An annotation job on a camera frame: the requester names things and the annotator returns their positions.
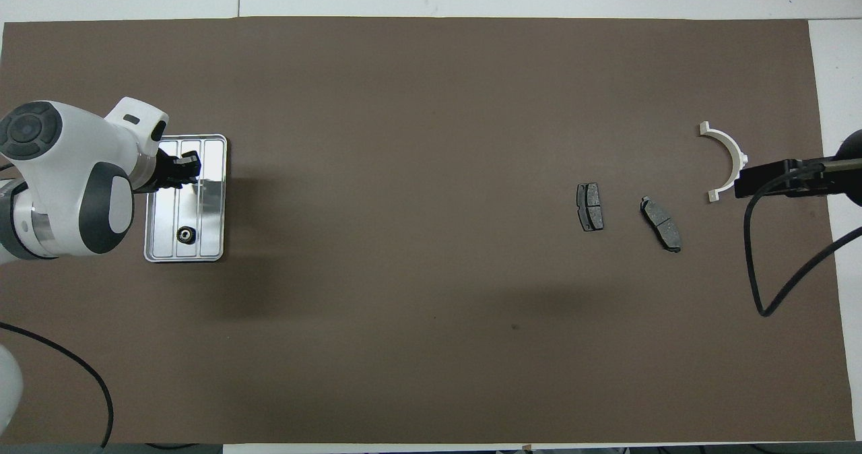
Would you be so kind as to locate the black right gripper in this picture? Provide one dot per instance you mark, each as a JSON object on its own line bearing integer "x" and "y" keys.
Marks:
{"x": 850, "y": 171}

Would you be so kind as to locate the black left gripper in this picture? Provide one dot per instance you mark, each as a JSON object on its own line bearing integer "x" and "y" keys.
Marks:
{"x": 158, "y": 171}

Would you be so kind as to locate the large black bearing gear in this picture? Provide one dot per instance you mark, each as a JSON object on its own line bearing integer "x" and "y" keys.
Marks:
{"x": 186, "y": 235}

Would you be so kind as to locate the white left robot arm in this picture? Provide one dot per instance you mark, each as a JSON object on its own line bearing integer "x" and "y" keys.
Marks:
{"x": 67, "y": 171}

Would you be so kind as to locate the silver metal tray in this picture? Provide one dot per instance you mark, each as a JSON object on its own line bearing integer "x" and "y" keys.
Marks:
{"x": 209, "y": 225}

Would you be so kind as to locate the tapered dark grey brake pad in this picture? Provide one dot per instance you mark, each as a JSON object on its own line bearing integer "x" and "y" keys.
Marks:
{"x": 661, "y": 225}

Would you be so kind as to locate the rectangular dark grey brake pad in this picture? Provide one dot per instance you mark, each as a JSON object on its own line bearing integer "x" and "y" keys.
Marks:
{"x": 590, "y": 208}

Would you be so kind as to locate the brown table mat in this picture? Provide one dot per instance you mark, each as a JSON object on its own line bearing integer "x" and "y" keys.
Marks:
{"x": 431, "y": 137}

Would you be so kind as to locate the white curved plastic bracket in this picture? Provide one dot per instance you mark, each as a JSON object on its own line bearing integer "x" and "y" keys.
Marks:
{"x": 720, "y": 137}

